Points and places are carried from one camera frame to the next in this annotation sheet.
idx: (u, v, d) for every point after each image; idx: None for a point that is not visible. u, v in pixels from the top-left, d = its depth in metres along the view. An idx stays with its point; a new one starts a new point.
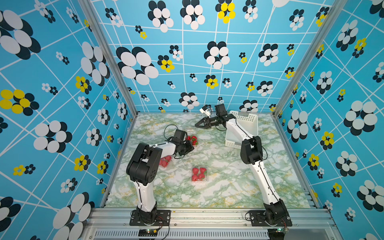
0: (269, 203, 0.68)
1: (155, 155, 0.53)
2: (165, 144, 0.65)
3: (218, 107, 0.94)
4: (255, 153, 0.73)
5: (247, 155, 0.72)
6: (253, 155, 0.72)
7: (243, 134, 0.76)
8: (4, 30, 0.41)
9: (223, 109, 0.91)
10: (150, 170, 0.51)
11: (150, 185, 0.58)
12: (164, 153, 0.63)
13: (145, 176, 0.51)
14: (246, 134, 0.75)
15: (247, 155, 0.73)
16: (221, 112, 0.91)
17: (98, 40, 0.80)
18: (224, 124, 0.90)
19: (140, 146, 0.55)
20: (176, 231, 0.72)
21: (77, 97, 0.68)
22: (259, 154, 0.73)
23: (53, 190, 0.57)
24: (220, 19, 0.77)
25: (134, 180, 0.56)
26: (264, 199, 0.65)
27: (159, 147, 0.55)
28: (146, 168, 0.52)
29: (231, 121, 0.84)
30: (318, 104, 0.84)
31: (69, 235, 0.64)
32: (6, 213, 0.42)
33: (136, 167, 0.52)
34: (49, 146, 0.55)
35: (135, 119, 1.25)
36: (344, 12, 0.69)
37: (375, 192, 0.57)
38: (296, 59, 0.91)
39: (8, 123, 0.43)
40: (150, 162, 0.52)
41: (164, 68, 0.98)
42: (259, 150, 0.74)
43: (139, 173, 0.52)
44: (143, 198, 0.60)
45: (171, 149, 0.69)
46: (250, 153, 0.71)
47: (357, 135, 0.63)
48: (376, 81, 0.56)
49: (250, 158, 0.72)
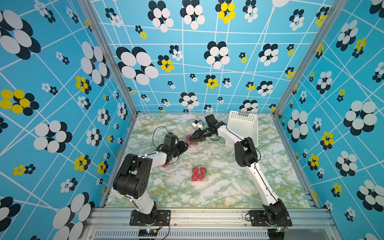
0: (268, 203, 0.68)
1: (145, 166, 0.50)
2: (155, 154, 0.62)
3: (207, 118, 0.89)
4: (249, 154, 0.73)
5: (242, 158, 0.72)
6: (249, 157, 0.72)
7: (235, 137, 0.77)
8: (3, 30, 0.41)
9: (213, 119, 0.95)
10: (139, 183, 0.47)
11: (145, 192, 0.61)
12: (155, 163, 0.60)
13: (134, 189, 0.47)
14: (238, 136, 0.76)
15: (242, 158, 0.72)
16: (212, 121, 0.95)
17: (98, 40, 0.80)
18: (216, 132, 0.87)
19: (128, 158, 0.51)
20: (176, 231, 0.72)
21: (77, 97, 0.68)
22: (253, 155, 0.73)
23: (53, 190, 0.57)
24: (220, 19, 0.77)
25: (124, 195, 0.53)
26: (263, 200, 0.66)
27: (148, 158, 0.51)
28: (135, 181, 0.48)
29: (222, 127, 0.86)
30: (318, 104, 0.84)
31: (69, 235, 0.64)
32: (6, 213, 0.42)
33: (125, 181, 0.48)
34: (49, 146, 0.55)
35: (135, 119, 1.25)
36: (344, 12, 0.69)
37: (375, 192, 0.57)
38: (296, 59, 0.91)
39: (8, 123, 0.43)
40: (139, 175, 0.48)
41: (164, 68, 0.98)
42: (253, 151, 0.74)
43: (127, 187, 0.47)
44: (139, 204, 0.57)
45: (162, 158, 0.66)
46: (244, 155, 0.71)
47: (357, 135, 0.63)
48: (376, 81, 0.56)
49: (246, 160, 0.71)
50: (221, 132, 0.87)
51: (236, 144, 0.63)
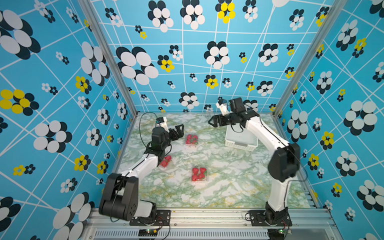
0: (276, 207, 0.64)
1: (130, 190, 0.44)
2: (144, 161, 0.57)
3: (233, 102, 0.73)
4: (290, 166, 0.51)
5: (281, 170, 0.52)
6: (289, 169, 0.51)
7: (274, 139, 0.55)
8: (3, 30, 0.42)
9: (240, 104, 0.70)
10: (128, 208, 0.43)
11: None
12: (146, 170, 0.55)
13: (124, 215, 0.42)
14: (280, 140, 0.54)
15: (280, 170, 0.53)
16: (239, 108, 0.72)
17: (98, 40, 0.80)
18: (244, 123, 0.67)
19: (109, 182, 0.45)
20: (176, 231, 0.72)
21: (77, 97, 0.68)
22: (294, 168, 0.52)
23: (53, 190, 0.57)
24: (220, 19, 0.77)
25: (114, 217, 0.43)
26: (270, 201, 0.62)
27: (133, 179, 0.45)
28: (123, 207, 0.43)
29: (254, 120, 0.63)
30: (318, 104, 0.84)
31: (69, 235, 0.64)
32: (6, 213, 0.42)
33: (112, 207, 0.43)
34: (49, 146, 0.55)
35: (135, 119, 1.25)
36: (344, 12, 0.69)
37: (375, 192, 0.57)
38: (296, 59, 0.92)
39: (8, 123, 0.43)
40: (126, 199, 0.43)
41: (164, 68, 0.98)
42: (296, 162, 0.54)
43: (115, 213, 0.43)
44: None
45: (153, 162, 0.60)
46: (284, 166, 0.50)
47: (357, 135, 0.63)
48: (376, 81, 0.56)
49: (285, 173, 0.51)
50: (254, 127, 0.63)
51: (279, 154, 0.51)
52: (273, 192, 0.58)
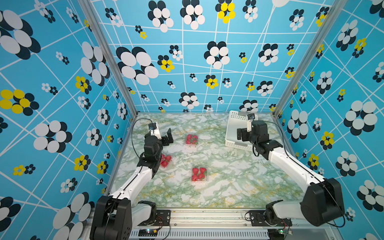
0: (283, 216, 0.62)
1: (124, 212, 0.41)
2: (137, 175, 0.55)
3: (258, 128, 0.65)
4: (330, 208, 0.43)
5: (320, 211, 0.42)
6: (328, 210, 0.41)
7: (305, 173, 0.48)
8: (3, 30, 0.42)
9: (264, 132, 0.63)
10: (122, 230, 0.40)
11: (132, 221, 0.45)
12: (139, 185, 0.51)
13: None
14: (311, 174, 0.47)
15: (318, 211, 0.42)
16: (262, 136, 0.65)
17: (98, 40, 0.80)
18: (267, 154, 0.62)
19: (101, 205, 0.42)
20: (176, 231, 0.72)
21: (77, 97, 0.68)
22: (336, 211, 0.43)
23: (53, 190, 0.57)
24: (220, 19, 0.77)
25: None
26: (276, 205, 0.65)
27: (126, 201, 0.43)
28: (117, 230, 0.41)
29: (278, 152, 0.58)
30: (318, 104, 0.84)
31: (69, 235, 0.64)
32: (6, 213, 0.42)
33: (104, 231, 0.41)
34: (49, 146, 0.55)
35: (135, 119, 1.25)
36: (344, 12, 0.69)
37: (375, 192, 0.57)
38: (295, 59, 0.92)
39: (8, 123, 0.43)
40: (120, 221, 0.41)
41: (164, 68, 0.98)
42: (337, 203, 0.44)
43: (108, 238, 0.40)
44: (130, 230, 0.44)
45: (148, 175, 0.58)
46: (323, 207, 0.41)
47: (357, 135, 0.63)
48: (376, 81, 0.56)
49: (324, 216, 0.41)
50: (279, 160, 0.57)
51: (315, 192, 0.42)
52: (288, 206, 0.58)
